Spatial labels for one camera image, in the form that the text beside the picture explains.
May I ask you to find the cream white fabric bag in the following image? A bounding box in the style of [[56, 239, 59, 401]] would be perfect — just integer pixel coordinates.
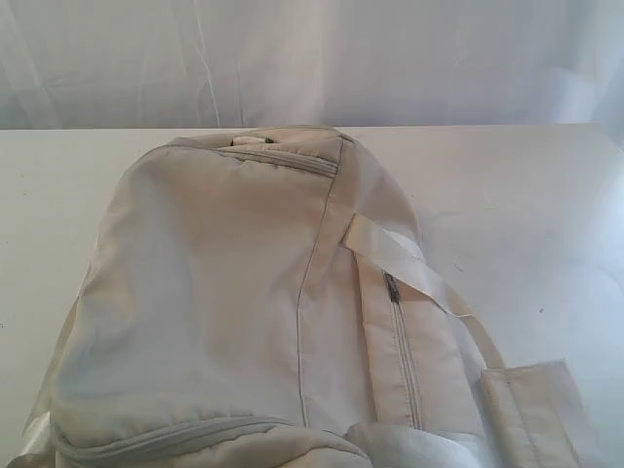
[[13, 127, 602, 467]]

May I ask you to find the white backdrop curtain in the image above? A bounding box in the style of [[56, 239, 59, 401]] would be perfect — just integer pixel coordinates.
[[1, 1, 623, 134]]

